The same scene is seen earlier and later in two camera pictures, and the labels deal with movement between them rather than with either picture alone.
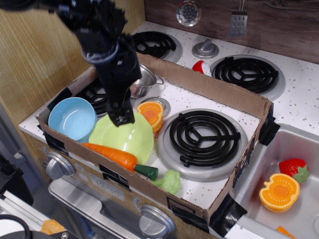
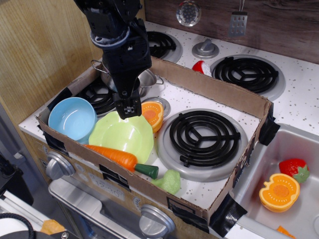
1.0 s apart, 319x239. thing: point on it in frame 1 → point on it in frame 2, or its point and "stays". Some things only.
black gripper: [117, 75] → [126, 62]
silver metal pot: [145, 82] stays
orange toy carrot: [125, 160] stays
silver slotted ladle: [188, 13] stays
